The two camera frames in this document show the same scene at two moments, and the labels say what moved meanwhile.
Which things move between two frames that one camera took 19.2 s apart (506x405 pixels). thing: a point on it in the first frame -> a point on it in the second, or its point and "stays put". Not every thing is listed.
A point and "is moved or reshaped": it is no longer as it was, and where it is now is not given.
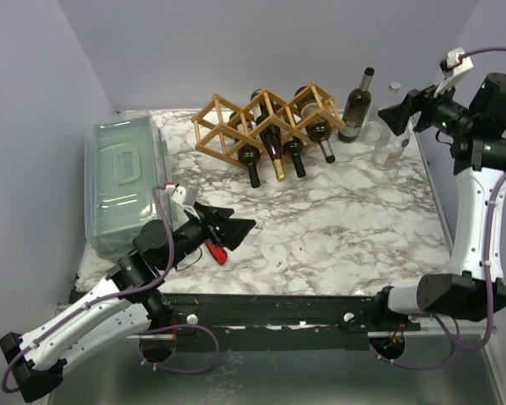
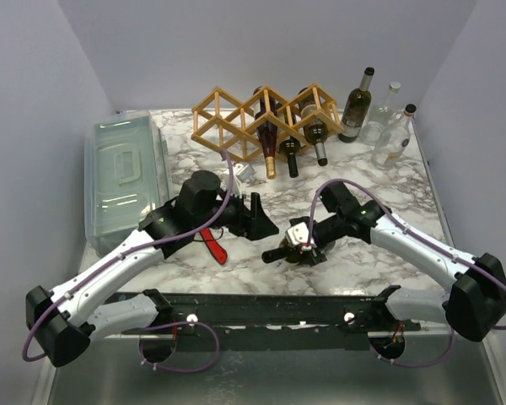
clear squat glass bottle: (373, 123) stays put
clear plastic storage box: (125, 159) stays put
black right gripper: (416, 106) -> (310, 247)
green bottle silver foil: (315, 121) is moved or reshaped
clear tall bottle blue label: (390, 148) stays put
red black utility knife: (219, 253) stays put
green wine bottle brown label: (357, 110) stays put
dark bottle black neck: (247, 145) -> (291, 255)
